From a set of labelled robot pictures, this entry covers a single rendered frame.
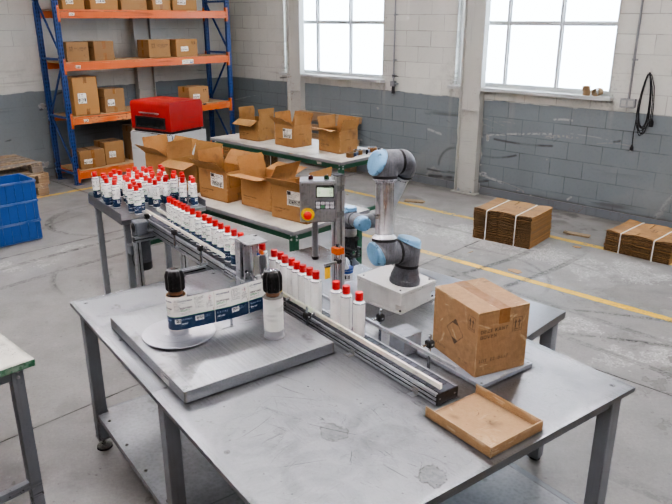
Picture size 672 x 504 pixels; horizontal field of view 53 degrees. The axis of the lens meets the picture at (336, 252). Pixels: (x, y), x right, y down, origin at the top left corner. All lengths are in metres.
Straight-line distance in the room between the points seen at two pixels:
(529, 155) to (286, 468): 6.76
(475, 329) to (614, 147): 5.67
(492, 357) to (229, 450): 1.06
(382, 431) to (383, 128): 7.67
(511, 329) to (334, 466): 0.91
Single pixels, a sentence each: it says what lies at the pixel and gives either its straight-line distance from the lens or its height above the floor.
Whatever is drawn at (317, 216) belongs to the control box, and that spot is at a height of 1.31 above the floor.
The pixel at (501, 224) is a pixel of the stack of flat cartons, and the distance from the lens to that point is 6.96.
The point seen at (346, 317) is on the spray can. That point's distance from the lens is 2.87.
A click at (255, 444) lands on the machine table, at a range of 2.31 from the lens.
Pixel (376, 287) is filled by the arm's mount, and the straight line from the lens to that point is 3.24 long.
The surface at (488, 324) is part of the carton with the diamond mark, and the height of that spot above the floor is 1.07.
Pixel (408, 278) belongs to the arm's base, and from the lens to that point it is 3.22.
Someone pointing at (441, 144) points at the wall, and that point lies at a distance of 9.16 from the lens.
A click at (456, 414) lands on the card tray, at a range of 2.47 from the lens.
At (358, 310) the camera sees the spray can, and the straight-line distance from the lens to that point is 2.78.
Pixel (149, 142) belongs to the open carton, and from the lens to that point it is 6.34.
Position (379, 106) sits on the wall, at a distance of 9.75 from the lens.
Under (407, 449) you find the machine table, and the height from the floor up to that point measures 0.83.
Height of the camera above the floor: 2.15
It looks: 19 degrees down
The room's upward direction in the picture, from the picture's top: straight up
